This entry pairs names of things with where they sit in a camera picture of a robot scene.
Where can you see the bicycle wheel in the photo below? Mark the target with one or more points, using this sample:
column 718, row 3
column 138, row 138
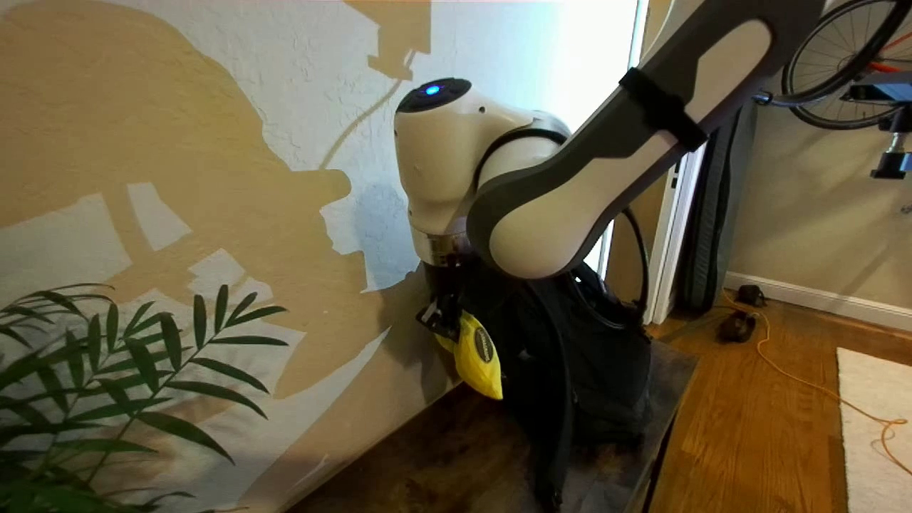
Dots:
column 809, row 58

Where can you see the white rug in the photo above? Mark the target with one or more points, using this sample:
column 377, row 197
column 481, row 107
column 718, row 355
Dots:
column 880, row 437

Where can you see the black backpack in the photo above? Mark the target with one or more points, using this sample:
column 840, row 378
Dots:
column 579, row 380

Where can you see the green palm houseplant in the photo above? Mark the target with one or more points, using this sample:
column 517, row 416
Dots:
column 105, row 380

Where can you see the tall black bag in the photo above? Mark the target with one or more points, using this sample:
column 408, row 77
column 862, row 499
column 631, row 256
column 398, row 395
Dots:
column 708, row 228

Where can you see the dark shoe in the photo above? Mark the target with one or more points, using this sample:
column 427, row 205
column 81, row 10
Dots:
column 738, row 326
column 752, row 295

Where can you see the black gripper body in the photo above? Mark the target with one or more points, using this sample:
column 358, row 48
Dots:
column 453, row 271

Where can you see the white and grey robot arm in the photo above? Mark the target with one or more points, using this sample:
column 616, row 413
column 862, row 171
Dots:
column 589, row 179

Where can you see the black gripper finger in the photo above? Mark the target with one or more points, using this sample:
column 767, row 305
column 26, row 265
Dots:
column 437, row 315

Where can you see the blue and black bike stand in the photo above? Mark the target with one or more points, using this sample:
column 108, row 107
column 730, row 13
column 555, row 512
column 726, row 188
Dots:
column 887, row 95

